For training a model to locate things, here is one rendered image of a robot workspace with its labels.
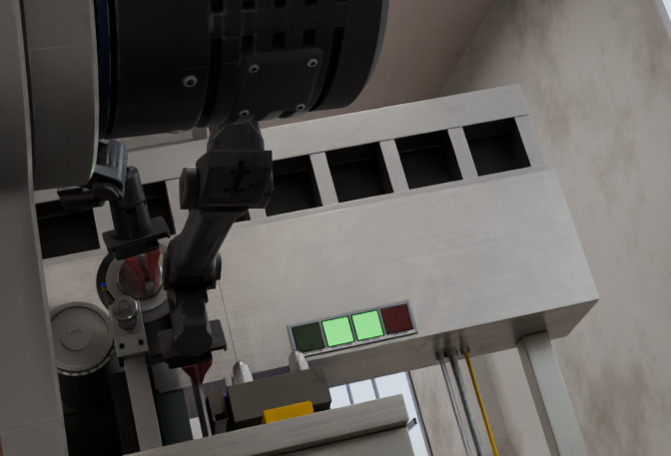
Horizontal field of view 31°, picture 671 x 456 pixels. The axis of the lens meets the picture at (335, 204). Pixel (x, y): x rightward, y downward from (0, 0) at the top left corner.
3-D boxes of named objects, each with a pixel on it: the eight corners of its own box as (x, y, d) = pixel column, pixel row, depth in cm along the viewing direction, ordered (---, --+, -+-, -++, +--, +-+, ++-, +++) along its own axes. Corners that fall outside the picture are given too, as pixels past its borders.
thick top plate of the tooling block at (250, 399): (235, 422, 193) (227, 385, 195) (230, 473, 230) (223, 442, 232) (332, 400, 196) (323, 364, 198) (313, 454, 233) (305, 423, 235)
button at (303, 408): (266, 427, 170) (263, 410, 171) (264, 438, 176) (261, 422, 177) (315, 416, 171) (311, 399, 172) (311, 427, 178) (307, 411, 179)
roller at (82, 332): (45, 378, 197) (34, 308, 201) (62, 416, 220) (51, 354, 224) (119, 362, 199) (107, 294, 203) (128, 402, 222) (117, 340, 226)
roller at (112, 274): (109, 314, 201) (102, 250, 206) (119, 360, 225) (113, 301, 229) (179, 306, 203) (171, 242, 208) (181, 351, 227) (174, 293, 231)
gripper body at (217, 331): (228, 353, 196) (224, 319, 191) (165, 366, 194) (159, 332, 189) (220, 326, 201) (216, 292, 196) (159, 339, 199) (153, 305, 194)
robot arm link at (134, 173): (130, 174, 189) (140, 159, 194) (88, 178, 190) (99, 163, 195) (141, 214, 192) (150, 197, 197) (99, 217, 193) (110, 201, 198)
